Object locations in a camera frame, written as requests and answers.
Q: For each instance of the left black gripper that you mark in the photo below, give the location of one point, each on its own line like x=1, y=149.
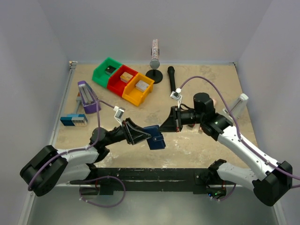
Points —
x=134, y=134

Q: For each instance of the black handheld microphone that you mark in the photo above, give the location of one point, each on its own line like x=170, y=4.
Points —
x=171, y=73

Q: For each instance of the card stack in red bin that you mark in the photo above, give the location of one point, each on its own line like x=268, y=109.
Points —
x=126, y=77

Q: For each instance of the green plastic bin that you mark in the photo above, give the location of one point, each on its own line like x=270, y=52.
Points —
x=104, y=71

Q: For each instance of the yellow plastic bin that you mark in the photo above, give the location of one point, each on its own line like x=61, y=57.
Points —
x=134, y=96

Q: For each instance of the card stack in yellow bin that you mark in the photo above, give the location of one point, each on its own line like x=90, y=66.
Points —
x=141, y=85

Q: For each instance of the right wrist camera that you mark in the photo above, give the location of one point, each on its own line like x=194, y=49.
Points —
x=176, y=95

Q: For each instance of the aluminium frame rail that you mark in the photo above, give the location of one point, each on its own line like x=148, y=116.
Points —
x=24, y=216

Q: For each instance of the red plastic bin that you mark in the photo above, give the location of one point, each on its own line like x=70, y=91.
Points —
x=115, y=83

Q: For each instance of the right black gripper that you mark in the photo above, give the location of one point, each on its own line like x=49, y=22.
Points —
x=173, y=123

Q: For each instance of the glitter microphone on stand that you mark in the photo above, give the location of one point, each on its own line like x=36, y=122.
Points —
x=154, y=63

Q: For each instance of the card stack in green bin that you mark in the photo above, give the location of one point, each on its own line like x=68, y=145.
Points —
x=110, y=70

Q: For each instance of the blue grey block tool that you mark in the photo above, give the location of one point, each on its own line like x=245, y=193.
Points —
x=75, y=119

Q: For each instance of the blue leather card holder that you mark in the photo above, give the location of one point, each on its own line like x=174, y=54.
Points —
x=156, y=140

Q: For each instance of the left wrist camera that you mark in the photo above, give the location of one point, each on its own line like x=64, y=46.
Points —
x=119, y=111

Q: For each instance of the black round microphone stand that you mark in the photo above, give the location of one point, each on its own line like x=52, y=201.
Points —
x=155, y=75

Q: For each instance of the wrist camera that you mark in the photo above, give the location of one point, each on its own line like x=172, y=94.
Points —
x=119, y=111
x=176, y=95

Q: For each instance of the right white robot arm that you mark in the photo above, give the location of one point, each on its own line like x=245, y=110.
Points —
x=265, y=176

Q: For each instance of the purple metronome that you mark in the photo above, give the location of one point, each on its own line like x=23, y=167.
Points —
x=88, y=96

